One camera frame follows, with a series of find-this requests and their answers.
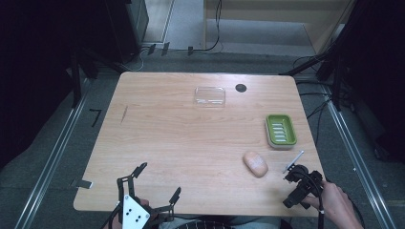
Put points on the aluminium floor rail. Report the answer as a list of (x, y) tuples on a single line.
[(47, 165), (359, 159)]

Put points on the black cabinet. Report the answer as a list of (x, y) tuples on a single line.
[(127, 28)]

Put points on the light wooden furniture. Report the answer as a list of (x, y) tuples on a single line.
[(273, 12)]

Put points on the black tape corner mark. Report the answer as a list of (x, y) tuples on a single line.
[(95, 116)]

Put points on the person's left hand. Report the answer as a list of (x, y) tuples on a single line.
[(144, 203)]

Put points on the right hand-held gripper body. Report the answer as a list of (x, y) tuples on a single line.
[(301, 187)]

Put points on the green soap dish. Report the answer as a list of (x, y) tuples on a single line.
[(281, 131)]

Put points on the grey tape strip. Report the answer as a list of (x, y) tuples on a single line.
[(82, 183)]

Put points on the person's right hand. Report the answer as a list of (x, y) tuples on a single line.
[(334, 200)]

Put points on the beige oval bread roll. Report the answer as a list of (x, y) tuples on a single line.
[(255, 163)]

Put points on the black round table grommet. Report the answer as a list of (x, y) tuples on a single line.
[(241, 87)]

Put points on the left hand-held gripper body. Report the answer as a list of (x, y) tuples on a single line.
[(135, 213)]

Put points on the clear plastic lid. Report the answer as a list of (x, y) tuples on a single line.
[(210, 96)]

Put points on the black floor bracket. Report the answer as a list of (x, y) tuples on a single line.
[(165, 48), (190, 50), (151, 49)]

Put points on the black metal stand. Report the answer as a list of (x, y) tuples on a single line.
[(75, 79), (334, 63)]

